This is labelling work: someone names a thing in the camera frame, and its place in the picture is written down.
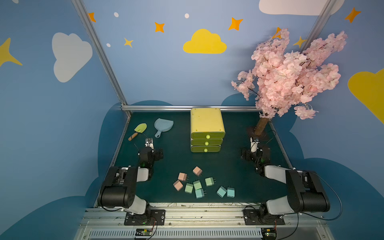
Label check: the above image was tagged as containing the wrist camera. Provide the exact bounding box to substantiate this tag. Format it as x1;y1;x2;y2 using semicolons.
250;137;259;153
145;138;155;150

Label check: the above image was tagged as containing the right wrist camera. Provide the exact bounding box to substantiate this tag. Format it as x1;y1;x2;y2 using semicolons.
250;137;259;153

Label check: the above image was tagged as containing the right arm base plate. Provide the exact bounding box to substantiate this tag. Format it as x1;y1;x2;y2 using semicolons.
243;208;285;226

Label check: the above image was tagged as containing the teal plug lower middle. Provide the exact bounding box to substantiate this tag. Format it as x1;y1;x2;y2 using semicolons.
195;189;206;199

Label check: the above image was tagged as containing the teal plug tilted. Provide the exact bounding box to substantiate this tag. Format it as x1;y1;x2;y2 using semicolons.
217;186;227;198

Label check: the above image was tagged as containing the teal plug far right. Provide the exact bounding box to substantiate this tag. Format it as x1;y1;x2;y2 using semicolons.
227;187;236;198

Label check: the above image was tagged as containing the pink plug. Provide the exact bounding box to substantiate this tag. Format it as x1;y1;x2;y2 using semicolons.
193;166;203;176
178;172;189;182
173;180;184;191

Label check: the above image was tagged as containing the controller board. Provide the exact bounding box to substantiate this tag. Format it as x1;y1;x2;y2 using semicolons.
261;228;277;240
135;229;154;238

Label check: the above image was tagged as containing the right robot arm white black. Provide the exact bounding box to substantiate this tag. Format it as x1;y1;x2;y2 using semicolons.
241;142;331;217

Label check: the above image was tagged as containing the green plug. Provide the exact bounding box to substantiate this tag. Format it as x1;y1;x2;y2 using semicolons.
193;180;203;190
185;183;194;194
205;177;215;187

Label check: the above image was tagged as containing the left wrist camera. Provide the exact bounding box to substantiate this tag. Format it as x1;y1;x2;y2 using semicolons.
145;138;155;150

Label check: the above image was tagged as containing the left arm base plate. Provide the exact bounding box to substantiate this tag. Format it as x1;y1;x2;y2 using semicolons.
124;209;166;226

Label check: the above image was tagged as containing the right controller board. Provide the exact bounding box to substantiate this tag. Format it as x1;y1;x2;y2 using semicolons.
261;228;277;240

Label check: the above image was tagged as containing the pink cherry blossom tree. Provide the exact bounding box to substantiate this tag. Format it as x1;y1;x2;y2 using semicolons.
231;29;348;136

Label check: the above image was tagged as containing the green toy shovel wooden handle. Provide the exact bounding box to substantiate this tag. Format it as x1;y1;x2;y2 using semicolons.
128;123;147;141

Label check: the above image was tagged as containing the blue toy dustpan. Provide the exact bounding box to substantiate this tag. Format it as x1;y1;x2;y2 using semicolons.
154;118;174;138

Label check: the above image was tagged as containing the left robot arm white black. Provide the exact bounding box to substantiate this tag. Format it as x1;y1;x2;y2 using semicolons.
98;147;164;218

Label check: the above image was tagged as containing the left controller board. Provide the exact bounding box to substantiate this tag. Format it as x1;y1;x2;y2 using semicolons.
135;229;154;238

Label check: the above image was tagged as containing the yellow-green drawer cabinet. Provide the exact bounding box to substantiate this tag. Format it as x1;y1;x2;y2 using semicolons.
191;108;226;133

